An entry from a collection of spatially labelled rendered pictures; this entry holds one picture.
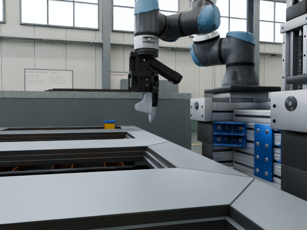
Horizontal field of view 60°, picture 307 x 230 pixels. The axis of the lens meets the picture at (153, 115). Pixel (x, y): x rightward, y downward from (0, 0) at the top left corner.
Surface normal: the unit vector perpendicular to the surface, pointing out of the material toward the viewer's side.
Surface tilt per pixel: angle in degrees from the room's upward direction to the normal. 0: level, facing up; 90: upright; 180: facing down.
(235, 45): 90
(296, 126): 90
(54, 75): 90
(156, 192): 0
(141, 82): 90
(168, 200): 0
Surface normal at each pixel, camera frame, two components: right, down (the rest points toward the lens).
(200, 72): 0.26, 0.03
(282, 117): -0.96, 0.00
